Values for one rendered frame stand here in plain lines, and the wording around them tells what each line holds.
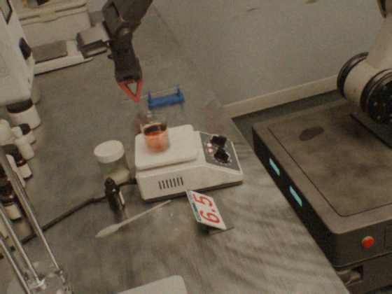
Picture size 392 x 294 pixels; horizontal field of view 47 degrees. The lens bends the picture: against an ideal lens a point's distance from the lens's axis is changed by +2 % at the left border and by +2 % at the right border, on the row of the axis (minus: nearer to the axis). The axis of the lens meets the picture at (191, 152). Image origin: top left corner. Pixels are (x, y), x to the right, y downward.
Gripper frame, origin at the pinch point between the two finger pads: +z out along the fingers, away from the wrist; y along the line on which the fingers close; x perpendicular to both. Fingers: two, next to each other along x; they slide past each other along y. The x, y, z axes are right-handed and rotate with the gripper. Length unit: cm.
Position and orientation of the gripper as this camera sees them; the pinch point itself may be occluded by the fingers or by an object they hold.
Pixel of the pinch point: (135, 98)
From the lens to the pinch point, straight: 123.0
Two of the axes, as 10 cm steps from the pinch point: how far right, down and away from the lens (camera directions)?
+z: 1.8, 8.2, 5.4
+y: 1.5, 5.2, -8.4
